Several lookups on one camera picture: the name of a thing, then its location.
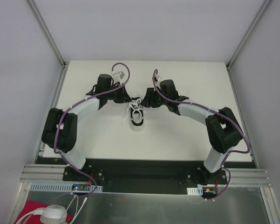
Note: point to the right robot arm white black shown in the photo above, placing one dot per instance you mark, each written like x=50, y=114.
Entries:
x=222, y=126

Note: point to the aluminium frame rail front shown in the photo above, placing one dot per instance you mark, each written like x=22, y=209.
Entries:
x=237, y=177

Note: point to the right grey cable duct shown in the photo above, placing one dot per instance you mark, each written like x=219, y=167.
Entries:
x=198, y=191

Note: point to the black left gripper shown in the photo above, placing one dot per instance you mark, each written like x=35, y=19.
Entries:
x=121, y=95

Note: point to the right aluminium corner post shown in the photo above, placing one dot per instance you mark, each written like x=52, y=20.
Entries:
x=256, y=19

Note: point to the aluminium corner post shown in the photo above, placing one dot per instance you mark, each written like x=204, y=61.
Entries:
x=256, y=19
x=46, y=32

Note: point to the white bottle cap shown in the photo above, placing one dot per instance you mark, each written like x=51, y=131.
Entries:
x=54, y=214

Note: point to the left grey cable duct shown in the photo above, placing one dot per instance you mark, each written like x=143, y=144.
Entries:
x=64, y=187

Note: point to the white shoelace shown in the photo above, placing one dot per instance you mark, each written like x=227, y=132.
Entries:
x=135, y=106

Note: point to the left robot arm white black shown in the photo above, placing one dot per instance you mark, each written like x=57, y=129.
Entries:
x=60, y=131

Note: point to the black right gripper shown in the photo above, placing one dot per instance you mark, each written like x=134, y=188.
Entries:
x=151, y=98

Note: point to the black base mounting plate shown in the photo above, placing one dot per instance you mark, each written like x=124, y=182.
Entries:
x=170, y=187

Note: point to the left aluminium corner post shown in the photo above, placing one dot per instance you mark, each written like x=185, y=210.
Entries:
x=46, y=32

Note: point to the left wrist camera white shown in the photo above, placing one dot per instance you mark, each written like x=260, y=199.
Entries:
x=118, y=75

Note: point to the red cloth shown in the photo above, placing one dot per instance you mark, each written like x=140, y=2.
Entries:
x=31, y=213

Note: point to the grey cable duct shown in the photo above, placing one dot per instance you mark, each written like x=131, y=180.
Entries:
x=198, y=191
x=64, y=187

